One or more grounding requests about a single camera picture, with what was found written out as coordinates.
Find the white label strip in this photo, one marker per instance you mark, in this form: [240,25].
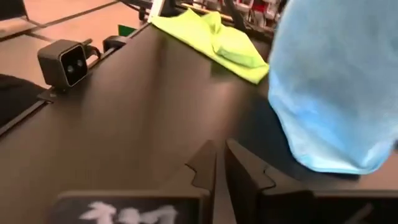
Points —
[156,11]

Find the lime green microfiber towel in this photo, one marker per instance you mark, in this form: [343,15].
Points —
[217,43]

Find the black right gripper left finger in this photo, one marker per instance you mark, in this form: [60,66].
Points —
[205,168]

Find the bright blue microfiber towel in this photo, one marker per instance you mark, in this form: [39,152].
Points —
[335,93]

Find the black table-level camera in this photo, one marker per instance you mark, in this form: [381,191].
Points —
[62,63]

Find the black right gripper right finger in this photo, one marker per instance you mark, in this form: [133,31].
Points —
[245,177]

